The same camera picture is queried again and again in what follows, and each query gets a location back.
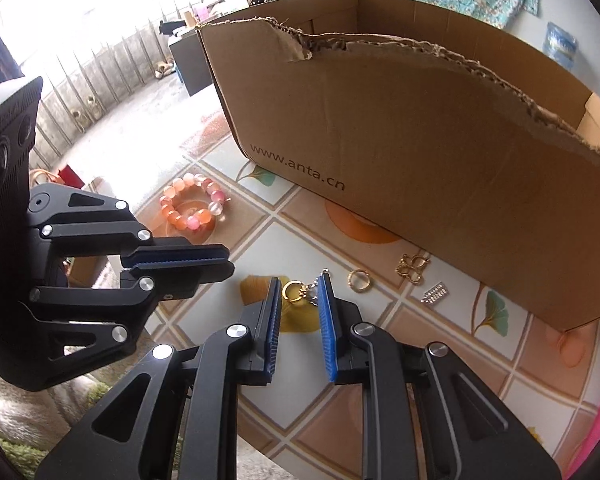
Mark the pink orange bead bracelet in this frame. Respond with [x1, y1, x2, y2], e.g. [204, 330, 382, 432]
[158, 171, 233, 232]

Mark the gold ring keychain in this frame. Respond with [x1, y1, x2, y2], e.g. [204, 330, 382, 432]
[282, 269, 330, 308]

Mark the red gift bag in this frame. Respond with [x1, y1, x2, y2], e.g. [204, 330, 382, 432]
[56, 165, 85, 190]

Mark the patterned tablecloth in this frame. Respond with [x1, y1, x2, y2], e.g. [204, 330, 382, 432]
[140, 112, 600, 479]

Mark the silver rhinestone hair clip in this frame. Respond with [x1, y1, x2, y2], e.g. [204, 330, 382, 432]
[419, 282, 450, 307]

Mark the dark grey cabinet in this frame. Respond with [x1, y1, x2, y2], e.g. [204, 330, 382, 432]
[168, 29, 212, 96]

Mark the brown cardboard box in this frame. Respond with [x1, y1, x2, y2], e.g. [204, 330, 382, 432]
[198, 0, 600, 330]

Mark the blue water jug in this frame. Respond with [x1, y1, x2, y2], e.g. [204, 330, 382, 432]
[542, 22, 578, 70]

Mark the gold ring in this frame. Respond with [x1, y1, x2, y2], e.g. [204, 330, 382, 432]
[346, 268, 374, 293]

